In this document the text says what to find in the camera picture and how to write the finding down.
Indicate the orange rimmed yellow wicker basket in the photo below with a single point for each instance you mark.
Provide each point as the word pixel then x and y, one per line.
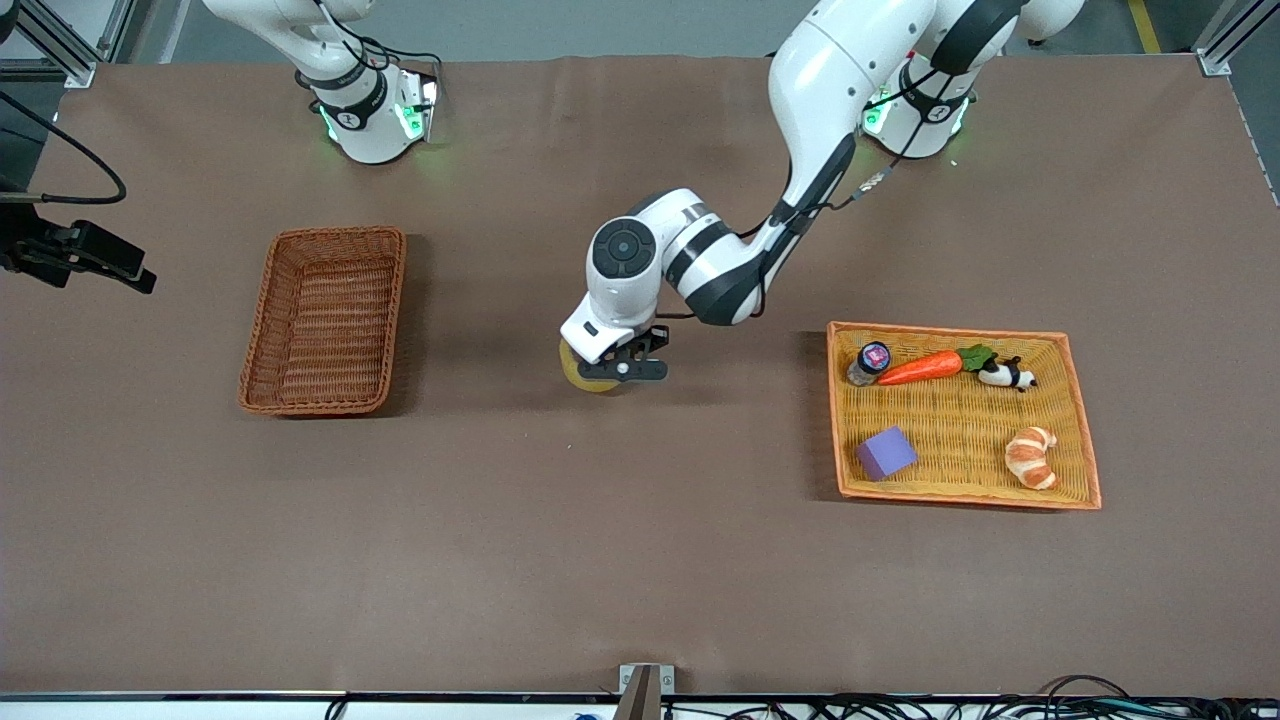
pixel 960 420

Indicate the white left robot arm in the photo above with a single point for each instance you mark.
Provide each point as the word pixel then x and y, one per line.
pixel 820 90

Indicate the aluminium frame profile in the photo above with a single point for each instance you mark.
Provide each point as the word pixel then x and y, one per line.
pixel 60 45
pixel 1225 45

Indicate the silver arm base connector box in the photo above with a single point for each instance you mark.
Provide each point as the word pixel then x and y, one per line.
pixel 878 112
pixel 420 105

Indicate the clear yellowish tape roll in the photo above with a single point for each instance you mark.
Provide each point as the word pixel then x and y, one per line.
pixel 572 368

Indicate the white table edge rail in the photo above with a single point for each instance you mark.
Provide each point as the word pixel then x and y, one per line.
pixel 200 705

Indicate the brown table cover cloth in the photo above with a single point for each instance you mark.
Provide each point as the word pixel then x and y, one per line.
pixel 640 520

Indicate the black white toy panda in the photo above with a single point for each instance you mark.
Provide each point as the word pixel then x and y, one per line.
pixel 1005 375

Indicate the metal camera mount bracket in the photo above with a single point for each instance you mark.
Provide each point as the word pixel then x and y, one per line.
pixel 645 690

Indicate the purple foam cube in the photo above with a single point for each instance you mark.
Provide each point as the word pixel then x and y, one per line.
pixel 886 453

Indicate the toy croissant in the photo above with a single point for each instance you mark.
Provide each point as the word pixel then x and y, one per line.
pixel 1032 460

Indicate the brown wicker basket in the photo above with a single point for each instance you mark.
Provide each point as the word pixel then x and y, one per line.
pixel 325 325

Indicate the orange toy carrot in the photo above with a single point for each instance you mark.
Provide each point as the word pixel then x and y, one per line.
pixel 920 369

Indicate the small jar with blue lid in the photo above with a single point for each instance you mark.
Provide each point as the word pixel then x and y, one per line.
pixel 870 362

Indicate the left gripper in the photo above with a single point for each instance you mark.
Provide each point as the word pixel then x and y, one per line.
pixel 656 340

